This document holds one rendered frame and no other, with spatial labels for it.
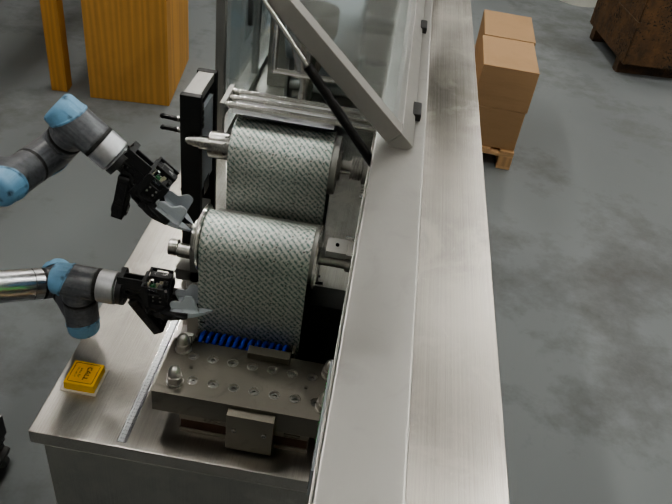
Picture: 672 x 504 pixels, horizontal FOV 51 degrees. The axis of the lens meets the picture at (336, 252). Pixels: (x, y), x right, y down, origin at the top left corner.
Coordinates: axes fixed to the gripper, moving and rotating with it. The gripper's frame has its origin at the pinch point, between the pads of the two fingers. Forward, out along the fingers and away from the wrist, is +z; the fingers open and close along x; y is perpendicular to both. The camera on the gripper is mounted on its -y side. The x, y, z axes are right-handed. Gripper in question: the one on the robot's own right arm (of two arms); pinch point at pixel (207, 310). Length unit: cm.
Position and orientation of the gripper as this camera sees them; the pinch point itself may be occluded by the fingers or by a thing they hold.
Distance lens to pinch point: 162.6
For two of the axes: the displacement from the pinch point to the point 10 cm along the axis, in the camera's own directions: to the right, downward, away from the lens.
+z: 9.8, 1.7, -0.3
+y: 1.2, -7.8, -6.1
